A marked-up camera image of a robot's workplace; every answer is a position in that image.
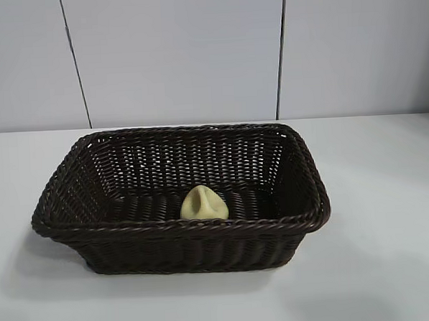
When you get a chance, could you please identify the pale yellow egg yolk pastry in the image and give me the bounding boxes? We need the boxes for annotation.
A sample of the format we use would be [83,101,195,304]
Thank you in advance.
[178,184,230,223]

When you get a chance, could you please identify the dark brown wicker basket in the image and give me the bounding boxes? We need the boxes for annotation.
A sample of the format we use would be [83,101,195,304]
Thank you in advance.
[26,117,335,283]

